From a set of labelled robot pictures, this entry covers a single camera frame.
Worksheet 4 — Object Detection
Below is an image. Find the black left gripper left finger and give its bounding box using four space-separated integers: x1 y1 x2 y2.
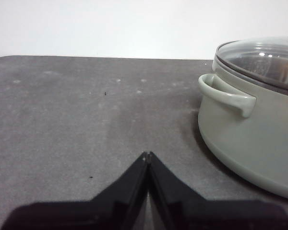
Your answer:
1 150 149 230

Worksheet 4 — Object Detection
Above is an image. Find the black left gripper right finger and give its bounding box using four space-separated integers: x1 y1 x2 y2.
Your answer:
148 150 288 230

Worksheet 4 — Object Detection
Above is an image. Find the glass lid with green knob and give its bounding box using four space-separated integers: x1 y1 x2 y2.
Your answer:
215 35 288 93

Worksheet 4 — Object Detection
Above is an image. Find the pale green electric pot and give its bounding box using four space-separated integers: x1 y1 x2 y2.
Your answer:
197 58 288 202

